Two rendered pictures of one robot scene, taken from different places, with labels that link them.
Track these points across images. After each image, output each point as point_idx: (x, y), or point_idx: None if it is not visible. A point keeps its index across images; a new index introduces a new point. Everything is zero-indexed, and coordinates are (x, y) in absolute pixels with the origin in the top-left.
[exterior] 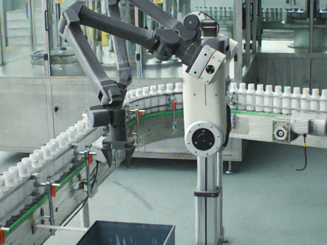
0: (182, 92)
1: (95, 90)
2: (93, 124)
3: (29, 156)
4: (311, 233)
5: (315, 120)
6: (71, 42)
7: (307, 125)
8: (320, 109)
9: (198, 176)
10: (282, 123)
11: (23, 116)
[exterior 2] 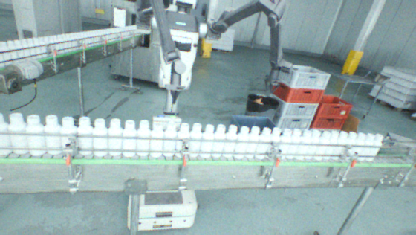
0: None
1: (279, 55)
2: (291, 71)
3: (258, 131)
4: None
5: (35, 65)
6: (281, 27)
7: (38, 70)
8: (14, 58)
9: (177, 103)
10: (12, 76)
11: None
